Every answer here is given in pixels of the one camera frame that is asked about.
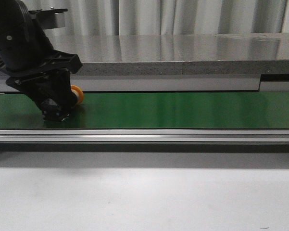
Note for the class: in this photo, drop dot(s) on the white conveyor rear rail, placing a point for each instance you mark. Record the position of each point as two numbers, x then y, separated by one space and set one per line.
236 82

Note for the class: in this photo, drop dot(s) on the green conveyor belt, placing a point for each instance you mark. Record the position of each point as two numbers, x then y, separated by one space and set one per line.
226 110

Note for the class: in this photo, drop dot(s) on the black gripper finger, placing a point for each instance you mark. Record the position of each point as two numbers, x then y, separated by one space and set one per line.
39 87

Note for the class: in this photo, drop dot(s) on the aluminium conveyor front rail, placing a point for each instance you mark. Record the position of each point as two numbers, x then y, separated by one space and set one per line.
275 136

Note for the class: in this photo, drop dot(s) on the grey stone slab bench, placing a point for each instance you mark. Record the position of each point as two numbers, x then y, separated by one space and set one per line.
229 54

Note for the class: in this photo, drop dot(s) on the grey pleated curtain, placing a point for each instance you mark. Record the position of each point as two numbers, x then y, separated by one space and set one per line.
168 17

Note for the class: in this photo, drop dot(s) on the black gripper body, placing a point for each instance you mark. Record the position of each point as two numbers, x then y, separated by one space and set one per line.
25 50

